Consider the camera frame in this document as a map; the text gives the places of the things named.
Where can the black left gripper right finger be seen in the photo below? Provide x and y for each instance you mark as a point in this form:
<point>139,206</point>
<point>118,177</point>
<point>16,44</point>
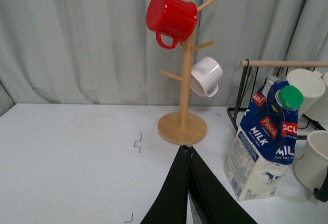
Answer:
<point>210,201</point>

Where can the right cream ribbed mug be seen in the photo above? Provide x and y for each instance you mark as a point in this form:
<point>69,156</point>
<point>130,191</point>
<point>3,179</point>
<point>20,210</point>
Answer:
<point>318,111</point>

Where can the white ceramic mug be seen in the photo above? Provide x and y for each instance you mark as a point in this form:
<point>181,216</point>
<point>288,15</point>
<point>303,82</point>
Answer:
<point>205,76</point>

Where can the grey curtain backdrop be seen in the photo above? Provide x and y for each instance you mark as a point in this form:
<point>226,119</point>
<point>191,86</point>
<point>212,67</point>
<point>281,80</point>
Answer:
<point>101,51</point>

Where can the cream ribbed mug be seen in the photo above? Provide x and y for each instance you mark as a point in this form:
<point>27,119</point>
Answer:
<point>318,111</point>
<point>310,84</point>

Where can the left cream ribbed mug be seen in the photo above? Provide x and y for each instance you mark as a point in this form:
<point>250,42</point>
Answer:
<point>310,84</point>

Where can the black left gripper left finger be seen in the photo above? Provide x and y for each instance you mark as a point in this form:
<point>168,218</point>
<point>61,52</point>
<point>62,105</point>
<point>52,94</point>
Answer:
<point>170,206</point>

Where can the black wire cup rack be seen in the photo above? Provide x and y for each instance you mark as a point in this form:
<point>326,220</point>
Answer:
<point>247,67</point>

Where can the cream smiley mug black handle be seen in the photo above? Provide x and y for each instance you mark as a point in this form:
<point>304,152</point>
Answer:
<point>311,167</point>

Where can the red enamel mug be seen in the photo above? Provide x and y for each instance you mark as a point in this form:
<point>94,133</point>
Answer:
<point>173,21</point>

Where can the blue white milk carton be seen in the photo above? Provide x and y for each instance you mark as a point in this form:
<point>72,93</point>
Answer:
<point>264,146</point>

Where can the wooden mug tree stand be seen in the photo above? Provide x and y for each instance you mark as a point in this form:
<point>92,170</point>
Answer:
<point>183,127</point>

